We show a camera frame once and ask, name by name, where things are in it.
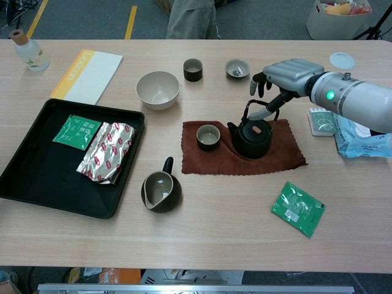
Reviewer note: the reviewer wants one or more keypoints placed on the brown tea cloth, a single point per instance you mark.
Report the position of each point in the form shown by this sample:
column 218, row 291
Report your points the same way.
column 275, row 156

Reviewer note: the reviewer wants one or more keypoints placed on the small rounded teacup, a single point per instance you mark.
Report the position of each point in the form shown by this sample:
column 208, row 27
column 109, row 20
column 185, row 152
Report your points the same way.
column 237, row 69

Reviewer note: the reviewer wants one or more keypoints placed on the blue wet wipes pack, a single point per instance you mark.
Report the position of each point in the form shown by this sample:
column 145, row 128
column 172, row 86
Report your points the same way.
column 361, row 144

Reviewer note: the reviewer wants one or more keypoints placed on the dark cylindrical teacup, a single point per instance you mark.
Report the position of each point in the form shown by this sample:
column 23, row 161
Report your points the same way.
column 193, row 73
column 208, row 139

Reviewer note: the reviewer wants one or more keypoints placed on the round white table grommet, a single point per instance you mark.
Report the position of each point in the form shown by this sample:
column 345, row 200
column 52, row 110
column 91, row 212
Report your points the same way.
column 341, row 61

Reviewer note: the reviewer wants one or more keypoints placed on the beige bowl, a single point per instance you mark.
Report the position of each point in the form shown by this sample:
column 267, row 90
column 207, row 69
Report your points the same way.
column 157, row 92

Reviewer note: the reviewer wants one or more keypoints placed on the orange box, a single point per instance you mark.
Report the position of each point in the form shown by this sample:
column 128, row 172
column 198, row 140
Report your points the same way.
column 122, row 275

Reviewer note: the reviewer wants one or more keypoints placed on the black teapot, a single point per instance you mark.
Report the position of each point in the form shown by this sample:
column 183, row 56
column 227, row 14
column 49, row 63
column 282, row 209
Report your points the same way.
column 252, row 144

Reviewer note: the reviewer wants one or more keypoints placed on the aluminium rail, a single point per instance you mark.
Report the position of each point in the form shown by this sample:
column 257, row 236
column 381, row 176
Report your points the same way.
column 196, row 289

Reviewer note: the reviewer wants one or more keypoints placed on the small green white box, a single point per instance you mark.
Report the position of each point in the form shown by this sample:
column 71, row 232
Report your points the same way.
column 321, row 124

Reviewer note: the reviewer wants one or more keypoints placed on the silver foil packet red print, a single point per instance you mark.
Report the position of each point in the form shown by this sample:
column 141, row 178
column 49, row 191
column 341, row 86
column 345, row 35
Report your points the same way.
column 107, row 153

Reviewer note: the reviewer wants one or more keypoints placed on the green tea packet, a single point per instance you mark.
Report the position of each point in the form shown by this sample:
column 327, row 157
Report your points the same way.
column 298, row 209
column 76, row 131

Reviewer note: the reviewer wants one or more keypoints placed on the black tripod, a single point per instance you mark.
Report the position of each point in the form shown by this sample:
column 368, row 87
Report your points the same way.
column 373, row 30

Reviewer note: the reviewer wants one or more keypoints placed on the dark ceramic pitcher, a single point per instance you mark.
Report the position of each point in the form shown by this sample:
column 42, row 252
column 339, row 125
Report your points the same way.
column 160, row 193

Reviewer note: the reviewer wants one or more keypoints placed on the yellow white Lexicon book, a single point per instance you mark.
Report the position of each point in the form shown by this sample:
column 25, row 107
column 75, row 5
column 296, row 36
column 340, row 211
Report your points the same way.
column 92, row 76

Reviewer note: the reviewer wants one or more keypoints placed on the glass bottle wooden cap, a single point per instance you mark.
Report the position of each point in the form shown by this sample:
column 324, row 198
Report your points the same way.
column 32, row 56

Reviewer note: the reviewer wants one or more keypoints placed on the black square tray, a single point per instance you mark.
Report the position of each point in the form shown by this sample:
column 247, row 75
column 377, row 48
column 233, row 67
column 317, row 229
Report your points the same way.
column 46, row 174

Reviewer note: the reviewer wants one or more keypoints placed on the white storage bin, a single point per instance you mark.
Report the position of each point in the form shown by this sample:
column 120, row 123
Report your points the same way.
column 333, row 26

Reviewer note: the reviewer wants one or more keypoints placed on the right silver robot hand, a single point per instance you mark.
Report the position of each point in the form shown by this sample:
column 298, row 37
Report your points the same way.
column 291, row 76

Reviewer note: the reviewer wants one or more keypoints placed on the person in khaki trousers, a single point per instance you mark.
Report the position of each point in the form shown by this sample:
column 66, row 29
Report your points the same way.
column 191, row 21

